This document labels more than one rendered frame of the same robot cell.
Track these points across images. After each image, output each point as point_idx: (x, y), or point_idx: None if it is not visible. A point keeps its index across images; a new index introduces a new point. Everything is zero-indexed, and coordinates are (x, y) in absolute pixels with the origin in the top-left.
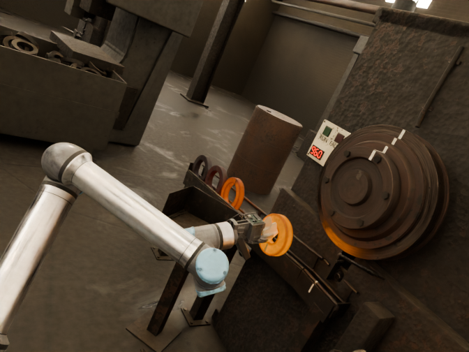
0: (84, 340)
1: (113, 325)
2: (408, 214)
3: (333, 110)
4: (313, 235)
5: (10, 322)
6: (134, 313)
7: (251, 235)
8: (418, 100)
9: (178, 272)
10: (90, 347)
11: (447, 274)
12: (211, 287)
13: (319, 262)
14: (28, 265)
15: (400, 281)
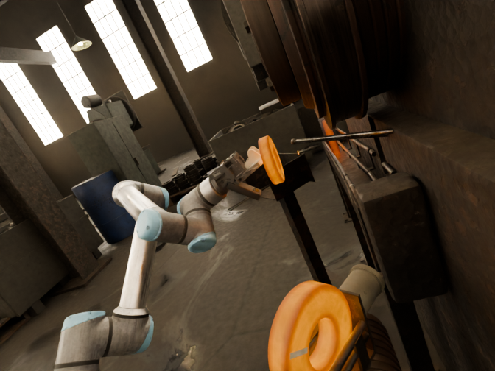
0: (264, 304)
1: (289, 288)
2: (286, 16)
3: None
4: (360, 129)
5: (138, 300)
6: (310, 274)
7: (228, 175)
8: None
9: (295, 230)
10: (267, 309)
11: (446, 35)
12: (177, 242)
13: (375, 157)
14: (134, 263)
15: (429, 113)
